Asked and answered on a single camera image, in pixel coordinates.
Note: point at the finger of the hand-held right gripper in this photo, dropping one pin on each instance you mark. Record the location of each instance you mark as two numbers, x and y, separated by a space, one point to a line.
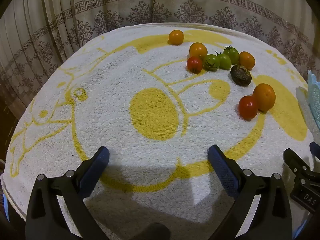
295 162
315 150

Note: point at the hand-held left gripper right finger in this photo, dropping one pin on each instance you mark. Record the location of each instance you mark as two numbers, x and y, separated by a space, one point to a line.
225 172

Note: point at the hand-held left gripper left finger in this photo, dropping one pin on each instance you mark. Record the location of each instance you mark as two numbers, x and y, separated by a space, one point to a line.
96 170

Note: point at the light blue lace basket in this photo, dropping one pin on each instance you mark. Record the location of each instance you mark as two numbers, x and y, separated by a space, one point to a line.
313 87

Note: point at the large red tomato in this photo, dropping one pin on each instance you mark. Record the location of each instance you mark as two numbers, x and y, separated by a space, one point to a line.
247 107

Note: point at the large orange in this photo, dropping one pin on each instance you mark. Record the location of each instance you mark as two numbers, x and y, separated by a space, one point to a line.
264 97

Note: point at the dark brown fruit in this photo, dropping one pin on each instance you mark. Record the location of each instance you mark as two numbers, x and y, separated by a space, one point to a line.
240 75

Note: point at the small red tomato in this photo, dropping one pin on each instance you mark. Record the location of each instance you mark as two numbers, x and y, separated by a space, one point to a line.
194 64

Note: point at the orange tomato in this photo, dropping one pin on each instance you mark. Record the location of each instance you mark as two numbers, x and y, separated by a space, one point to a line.
176 37
198 50
247 60

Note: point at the green tomato with stem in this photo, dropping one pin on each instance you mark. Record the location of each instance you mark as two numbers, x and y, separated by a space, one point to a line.
231 54

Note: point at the white yellow printed towel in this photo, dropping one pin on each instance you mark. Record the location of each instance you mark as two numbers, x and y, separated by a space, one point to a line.
112 80

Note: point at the patterned beige curtain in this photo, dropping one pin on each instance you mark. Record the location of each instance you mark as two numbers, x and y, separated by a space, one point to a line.
150 5

